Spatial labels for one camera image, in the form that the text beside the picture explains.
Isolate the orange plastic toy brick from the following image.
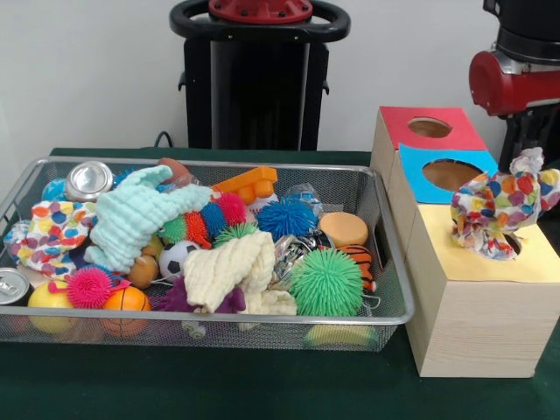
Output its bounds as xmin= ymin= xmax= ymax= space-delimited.
xmin=213 ymin=166 xmax=279 ymax=206

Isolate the white patterned cloth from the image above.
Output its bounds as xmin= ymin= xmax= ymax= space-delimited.
xmin=451 ymin=147 xmax=560 ymax=261

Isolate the silver drink can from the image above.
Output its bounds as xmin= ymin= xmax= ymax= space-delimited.
xmin=65 ymin=161 xmax=115 ymax=203

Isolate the small orange basketball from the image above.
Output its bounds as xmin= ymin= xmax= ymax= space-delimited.
xmin=101 ymin=286 xmax=151 ymax=339

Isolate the blue spiky ball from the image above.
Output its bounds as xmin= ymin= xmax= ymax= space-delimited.
xmin=255 ymin=199 xmax=319 ymax=242

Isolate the green spiky ball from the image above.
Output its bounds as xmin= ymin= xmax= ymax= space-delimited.
xmin=289 ymin=248 xmax=365 ymax=318

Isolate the polka-dot cloth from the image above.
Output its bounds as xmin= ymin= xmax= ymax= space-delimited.
xmin=4 ymin=200 xmax=95 ymax=279

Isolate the pink spiky ball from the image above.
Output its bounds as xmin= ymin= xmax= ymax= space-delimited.
xmin=66 ymin=267 xmax=113 ymax=310

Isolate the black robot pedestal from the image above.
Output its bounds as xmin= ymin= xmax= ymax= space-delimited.
xmin=170 ymin=0 xmax=352 ymax=150

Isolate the cream yellow cloth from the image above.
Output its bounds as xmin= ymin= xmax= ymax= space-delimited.
xmin=183 ymin=232 xmax=298 ymax=316

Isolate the dark green tablecloth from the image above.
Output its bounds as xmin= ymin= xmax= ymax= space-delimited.
xmin=0 ymin=147 xmax=560 ymax=420

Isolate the small soccer ball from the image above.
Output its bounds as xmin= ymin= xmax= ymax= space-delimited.
xmin=158 ymin=241 xmax=201 ymax=281

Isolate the clear mesh bin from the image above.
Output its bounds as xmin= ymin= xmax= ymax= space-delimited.
xmin=0 ymin=156 xmax=417 ymax=353

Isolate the tan round wooden block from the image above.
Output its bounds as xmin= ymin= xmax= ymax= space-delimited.
xmin=319 ymin=212 xmax=370 ymax=249

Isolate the wooden box with three holes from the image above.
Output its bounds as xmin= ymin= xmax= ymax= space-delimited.
xmin=370 ymin=106 xmax=560 ymax=379

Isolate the mint green cloth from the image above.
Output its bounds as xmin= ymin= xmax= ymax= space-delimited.
xmin=85 ymin=164 xmax=214 ymax=274

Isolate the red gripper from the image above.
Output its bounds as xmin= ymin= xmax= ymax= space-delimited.
xmin=469 ymin=48 xmax=560 ymax=165

